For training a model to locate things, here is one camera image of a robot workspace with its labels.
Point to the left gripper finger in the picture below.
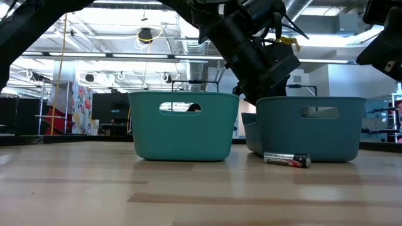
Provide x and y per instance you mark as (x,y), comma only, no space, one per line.
(264,91)

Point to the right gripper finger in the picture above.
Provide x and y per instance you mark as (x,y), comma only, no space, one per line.
(381,47)

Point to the blue grey plastic bin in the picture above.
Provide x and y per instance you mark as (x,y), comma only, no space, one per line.
(314,138)

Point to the silver black Energizer battery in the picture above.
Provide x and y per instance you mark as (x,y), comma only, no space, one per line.
(285,160)

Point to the teal green plastic bin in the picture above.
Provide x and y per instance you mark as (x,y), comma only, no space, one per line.
(182,138)

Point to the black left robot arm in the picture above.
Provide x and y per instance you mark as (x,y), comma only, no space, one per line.
(232,34)

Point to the yellow tag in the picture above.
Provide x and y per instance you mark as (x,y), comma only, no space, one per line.
(287,40)

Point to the grey background monitor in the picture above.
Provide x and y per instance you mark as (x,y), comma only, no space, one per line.
(375,108)

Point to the person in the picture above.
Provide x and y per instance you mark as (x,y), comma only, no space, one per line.
(194,108)

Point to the long ceiling light strip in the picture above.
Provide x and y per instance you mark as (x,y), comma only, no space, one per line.
(141,56)

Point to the black computer monitor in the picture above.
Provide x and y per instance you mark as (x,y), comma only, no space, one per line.
(110,108)

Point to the floral pattern banner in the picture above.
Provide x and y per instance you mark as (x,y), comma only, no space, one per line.
(82,110)

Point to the grey metal rack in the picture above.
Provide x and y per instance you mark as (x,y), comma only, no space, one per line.
(41,110)

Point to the black metal rig frame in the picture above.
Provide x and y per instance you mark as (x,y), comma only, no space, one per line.
(301,86)

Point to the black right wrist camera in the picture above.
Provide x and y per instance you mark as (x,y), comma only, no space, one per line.
(377,11)

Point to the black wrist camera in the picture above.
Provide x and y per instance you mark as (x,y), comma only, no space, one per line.
(260,12)
(377,11)

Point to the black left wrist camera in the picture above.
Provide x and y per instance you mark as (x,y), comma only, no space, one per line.
(260,12)

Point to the slim silver round duct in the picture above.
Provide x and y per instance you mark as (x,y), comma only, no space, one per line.
(295,7)

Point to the large silver round duct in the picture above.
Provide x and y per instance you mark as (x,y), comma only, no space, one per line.
(196,62)

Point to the black ceiling dome camera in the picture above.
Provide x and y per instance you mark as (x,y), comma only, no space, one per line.
(145,35)

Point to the black aluminium table frame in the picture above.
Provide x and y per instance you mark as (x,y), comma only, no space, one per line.
(19,139)

